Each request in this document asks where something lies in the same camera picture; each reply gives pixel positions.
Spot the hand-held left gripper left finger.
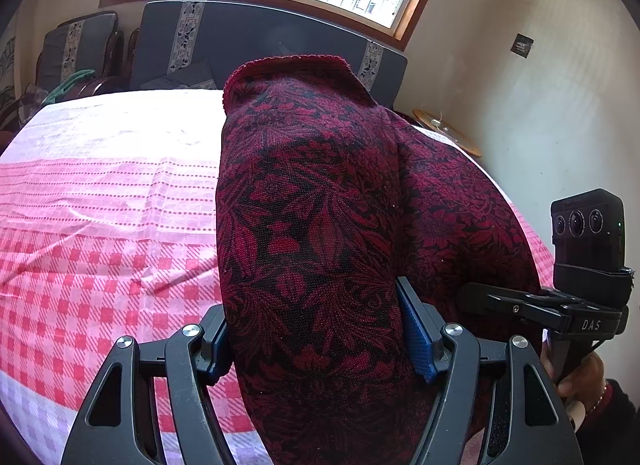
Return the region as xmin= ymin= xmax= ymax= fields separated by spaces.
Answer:
xmin=59 ymin=304 xmax=234 ymax=465

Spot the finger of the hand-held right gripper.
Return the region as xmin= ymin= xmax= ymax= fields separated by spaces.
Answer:
xmin=456 ymin=282 xmax=581 ymax=332

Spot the dark grey cushioned sofa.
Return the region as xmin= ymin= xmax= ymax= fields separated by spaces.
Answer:
xmin=129 ymin=0 xmax=409 ymax=108

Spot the dark grey cushion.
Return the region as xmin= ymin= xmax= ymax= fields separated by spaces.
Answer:
xmin=141 ymin=58 xmax=219 ymax=92

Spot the dark red patterned sweater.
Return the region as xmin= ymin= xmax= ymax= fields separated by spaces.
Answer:
xmin=214 ymin=54 xmax=546 ymax=465

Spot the dark wall socket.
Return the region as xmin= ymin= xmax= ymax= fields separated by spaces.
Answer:
xmin=510 ymin=33 xmax=535 ymax=59

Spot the pink checked bed blanket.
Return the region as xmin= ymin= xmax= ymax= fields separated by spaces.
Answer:
xmin=0 ymin=89 xmax=566 ymax=465

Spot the green clothes hanger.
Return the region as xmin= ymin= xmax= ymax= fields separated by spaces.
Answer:
xmin=44 ymin=70 xmax=96 ymax=105

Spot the person's right forearm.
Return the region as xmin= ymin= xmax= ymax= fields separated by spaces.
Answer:
xmin=575 ymin=379 xmax=640 ymax=465

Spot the person's right hand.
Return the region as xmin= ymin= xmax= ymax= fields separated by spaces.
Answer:
xmin=540 ymin=332 xmax=607 ymax=433

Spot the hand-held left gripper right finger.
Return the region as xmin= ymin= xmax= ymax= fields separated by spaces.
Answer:
xmin=395 ymin=276 xmax=585 ymax=465

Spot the round wooden rimmed lid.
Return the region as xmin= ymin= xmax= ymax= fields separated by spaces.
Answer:
xmin=412 ymin=108 xmax=484 ymax=160

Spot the dark grey cushioned armchair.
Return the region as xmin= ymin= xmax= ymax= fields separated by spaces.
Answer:
xmin=36 ymin=11 xmax=125 ymax=96

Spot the painted folding screen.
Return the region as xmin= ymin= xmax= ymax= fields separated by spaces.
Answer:
xmin=0 ymin=38 xmax=18 ymax=118

